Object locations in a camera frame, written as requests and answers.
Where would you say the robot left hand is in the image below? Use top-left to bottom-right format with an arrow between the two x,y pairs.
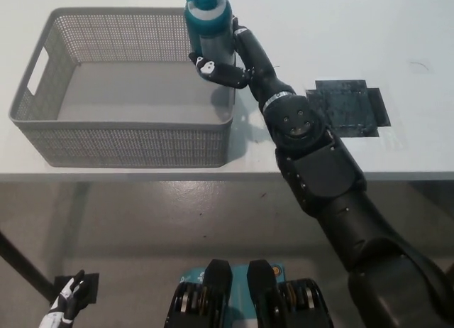
38,269 -> 90,328

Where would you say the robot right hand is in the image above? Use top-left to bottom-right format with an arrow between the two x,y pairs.
187,16 -> 296,109

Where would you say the teal air freshener spray bottle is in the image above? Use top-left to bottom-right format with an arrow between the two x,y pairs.
184,0 -> 238,68

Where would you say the black floor tape patch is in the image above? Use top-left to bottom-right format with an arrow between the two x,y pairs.
52,272 -> 100,306

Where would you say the black metal table leg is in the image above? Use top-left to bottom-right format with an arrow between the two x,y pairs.
0,229 -> 55,305

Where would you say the black tape patch on table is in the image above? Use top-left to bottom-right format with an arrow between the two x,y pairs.
305,79 -> 392,139

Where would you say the grey perforated plastic basket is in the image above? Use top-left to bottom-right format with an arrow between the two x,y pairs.
8,6 -> 237,170

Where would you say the black and teal robot body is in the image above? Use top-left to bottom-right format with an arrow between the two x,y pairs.
164,258 -> 335,328

